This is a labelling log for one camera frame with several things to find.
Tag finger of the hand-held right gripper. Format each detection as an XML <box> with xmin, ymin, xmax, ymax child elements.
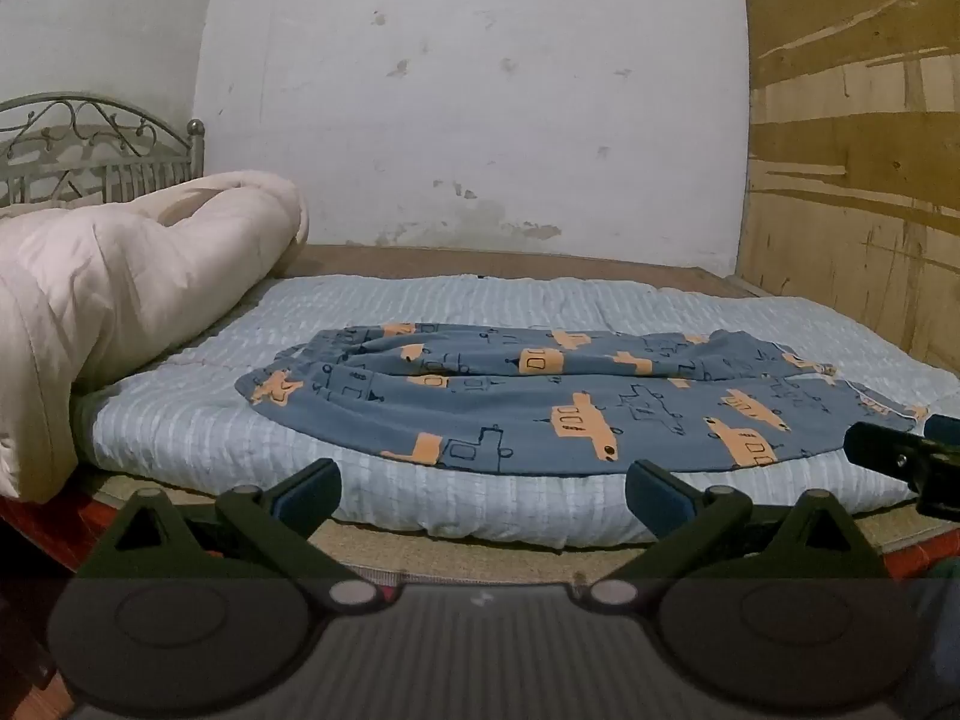
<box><xmin>844</xmin><ymin>420</ymin><xmax>960</xmax><ymax>523</ymax></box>

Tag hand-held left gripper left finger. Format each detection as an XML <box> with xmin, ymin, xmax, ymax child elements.
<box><xmin>88</xmin><ymin>457</ymin><xmax>377</xmax><ymax>613</ymax></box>

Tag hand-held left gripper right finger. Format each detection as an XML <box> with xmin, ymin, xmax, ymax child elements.
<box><xmin>577</xmin><ymin>459</ymin><xmax>890</xmax><ymax>613</ymax></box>

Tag blue pants with orange print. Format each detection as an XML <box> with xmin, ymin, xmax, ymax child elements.
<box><xmin>235</xmin><ymin>322</ymin><xmax>932</xmax><ymax>478</ymax></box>

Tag woven straw mat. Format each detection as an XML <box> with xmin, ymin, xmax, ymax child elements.
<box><xmin>75</xmin><ymin>465</ymin><xmax>935</xmax><ymax>587</ymax></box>

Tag light blue striped quilt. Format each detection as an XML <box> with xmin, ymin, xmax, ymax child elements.
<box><xmin>71</xmin><ymin>274</ymin><xmax>960</xmax><ymax>550</ymax></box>

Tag wooden bed board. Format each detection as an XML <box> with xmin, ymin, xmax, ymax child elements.
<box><xmin>279</xmin><ymin>243</ymin><xmax>760</xmax><ymax>298</ymax></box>

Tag plywood panel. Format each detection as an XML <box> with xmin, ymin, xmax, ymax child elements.
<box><xmin>738</xmin><ymin>0</ymin><xmax>960</xmax><ymax>377</ymax></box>

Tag cream rolled comforter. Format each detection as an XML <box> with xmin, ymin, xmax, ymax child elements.
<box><xmin>0</xmin><ymin>171</ymin><xmax>311</xmax><ymax>505</ymax></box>

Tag metal scrollwork headboard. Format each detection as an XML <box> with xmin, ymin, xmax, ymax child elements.
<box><xmin>0</xmin><ymin>92</ymin><xmax>208</xmax><ymax>208</ymax></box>

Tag red bed frame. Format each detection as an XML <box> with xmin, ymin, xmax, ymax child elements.
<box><xmin>0</xmin><ymin>495</ymin><xmax>102</xmax><ymax>580</ymax></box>

